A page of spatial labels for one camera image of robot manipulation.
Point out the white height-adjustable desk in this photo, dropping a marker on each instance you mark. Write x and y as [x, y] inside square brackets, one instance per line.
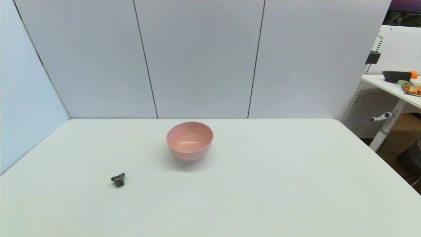
[388, 84]

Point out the green snack packet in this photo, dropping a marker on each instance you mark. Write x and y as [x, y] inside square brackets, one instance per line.
[403, 82]

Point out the black bag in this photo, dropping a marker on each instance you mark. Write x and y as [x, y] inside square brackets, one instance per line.
[411, 159]

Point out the brown cardboard box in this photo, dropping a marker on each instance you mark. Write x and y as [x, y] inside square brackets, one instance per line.
[406, 126]

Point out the pink plastic bowl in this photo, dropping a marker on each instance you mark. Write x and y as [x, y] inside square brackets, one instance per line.
[189, 141]

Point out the small black box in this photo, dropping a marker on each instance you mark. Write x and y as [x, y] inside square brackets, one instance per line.
[373, 57]

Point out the orange snack packet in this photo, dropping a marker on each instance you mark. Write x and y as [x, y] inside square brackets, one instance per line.
[413, 89]

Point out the dark coffee capsule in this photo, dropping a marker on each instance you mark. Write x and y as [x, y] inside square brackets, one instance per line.
[118, 180]

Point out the white perforated pegboard panel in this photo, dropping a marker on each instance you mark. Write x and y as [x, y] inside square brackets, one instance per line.
[396, 49]

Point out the black woven basket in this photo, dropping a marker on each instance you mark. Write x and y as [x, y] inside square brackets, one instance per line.
[396, 76]

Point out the orange fruit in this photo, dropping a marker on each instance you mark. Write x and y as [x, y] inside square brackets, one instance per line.
[413, 74]

